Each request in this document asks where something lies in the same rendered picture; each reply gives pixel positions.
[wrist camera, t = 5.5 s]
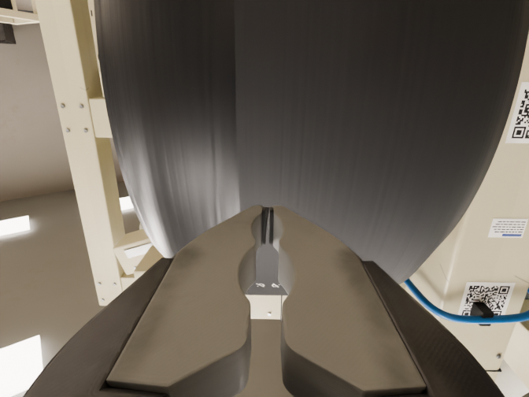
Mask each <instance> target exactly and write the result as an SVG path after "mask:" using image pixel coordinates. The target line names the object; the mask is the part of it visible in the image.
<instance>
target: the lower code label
mask: <svg viewBox="0 0 529 397"><path fill-rule="evenodd" d="M505 143H529V82H522V84H521V86H520V92H519V94H518V98H517V101H516V106H515V109H514V112H513V115H512V120H511V124H510V126H509V131H508V135H507V138H506V141H505Z"/></svg>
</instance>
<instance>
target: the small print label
mask: <svg viewBox="0 0 529 397"><path fill-rule="evenodd" d="M527 221H528V219H497V218H493V221H492V224H491V227H490V232H489V235H488V237H498V238H523V234H524V231H525V228H526V225H527Z"/></svg>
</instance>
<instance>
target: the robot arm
mask: <svg viewBox="0 0 529 397"><path fill-rule="evenodd" d="M267 222H268V237H269V244H273V246H274V248H275V249H276V250H277V251H278V252H279V268H278V281H279V283H280V284H281V285H282V286H283V288H284V289H285V291H286V292H287V294H288V296H287V297H286V299H285V300H284V301H283V306H282V324H281V343H280V353H281V364H282V375H283V384H284V386H285V388H286V389H287V390H288V391H289V392H290V393H291V394H292V395H293V396H295V397H505V396H504V395H503V393H502V392H501V390H500V389H499V387H498V386H497V385H496V384H495V383H494V381H493V380H492V378H491V377H490V375H489V374H488V373H487V372H486V370H485V369H484V368H483V367H482V366H481V365H480V363H479V362H478V361H477V360H476V359H475V357H474V356H473V355H472V354H471V353H470V351H469V350H468V349H467V348H466V347H465V346H464V345H463V344H462V343H461V342H460V341H459V340H458V338H457V337H456V336H455V335H454V334H453V333H452V332H450V331H449V330H448V329H447V328H446V327H445V326H444V325H443V324H442V323H441V322H440V321H438V320H437V319H436V318H435V317H434V316H433V315H432V314H431V313H430V312H428V311H427V310H426V309H425V308H424V307H423V306H422V305H421V304H420V303H418V302H417V301H416V300H415V299H414V298H413V297H412V296H411V295H410V294H409V293H408V292H407V291H406V290H405V289H404V288H403V287H401V286H400V285H399V284H398V283H397V282H396V281H395V280H394V279H393V278H391V277H390V276H389V275H388V274H387V273H386V272H385V271H384V270H383V269H381V268H380V267H379V266H378V265H377V264H376V263H375V262H374V261H363V260H362V259H361V258H360V257H359V256H358V255H357V254H355V253H354V252H353V251H352V250H351V249H350V248H349V247H348V246H347V245H345V244H344V243H343V242H341V241H340V240H339V239H337V238H336V237H334V236H333V235H332V234H331V233H329V232H327V231H325V230H324V229H322V228H320V227H319V226H317V225H315V224H314V223H312V222H310V221H308V220H306V219H305V218H304V217H301V216H299V215H298V214H296V213H294V212H293V211H291V210H289V209H288V208H286V207H284V206H272V207H263V206H251V207H249V208H248V209H246V210H243V211H242V212H240V213H238V214H236V215H235V216H233V217H230V218H228V219H227V220H226V221H223V222H221V223H219V224H218V225H216V226H214V227H212V228H211V229H209V230H207V231H206V232H203V233H202V234H201V235H199V236H198V237H197V238H195V239H193V240H192V241H191V242H189V243H188V244H187V245H186V246H185V247H183V248H182V249H181V250H180V251H179V252H178V253H176V254H175V255H174V256H173V257H172V258H161V259H160V260H159V261H157V262H156V263H155V264H154V265H153V266H151V267H150V268H149V269H148V270H147V271H145V272H144V274H143V275H141V276H140V277H139V278H138V279H137V280H136V281H135V282H133V283H132V284H131V285H130V286H129V287H127V288H126V289H125V290H124V291H123V292H121V293H120V294H119V295H118V296H117V297H116V298H115V299H114V300H113V301H112V302H110V303H109V304H108V305H107V306H106V307H105V308H103V309H102V310H101V311H100V312H99V313H98V314H96V315H95V316H94V317H93V318H91V319H90V320H89V321H88V322H87V323H86V324H85V325H84V326H83V327H82V328H81V329H80V330H79V331H78V332H77V333H76V334H75V335H74V336H73V337H72V338H71V339H70V340H69V341H68V342H67V343H66V344H65V345H64V346H63V347H62V348H61V349H60V350H59V351H58V352H57V353H56V354H55V356H54V357H53V358H52V359H51V360H50V362H49V363H48V364H47V365H46V367H45V368H44V369H43V371H42V372H41V373H40V374H39V375H38V376H37V378H36V379H35V381H34V382H33V383H32V385H31V386H30V388H29V389H28V390H27V391H26V393H25V394H24V396H23V397H234V396H236V395H237V394H239V393H240V392H241V391H242V390H243V389H244V388H245V386H246V385H247V382H248V379H249V371H250V356H251V309H250V301H249V299H248V298H247V297H246V292H247V291H248V289H249V288H250V287H251V285H252V284H253V283H254V282H255V280H256V252H257V250H258V249H259V248H260V247H261V244H265V242H266V232H267Z"/></svg>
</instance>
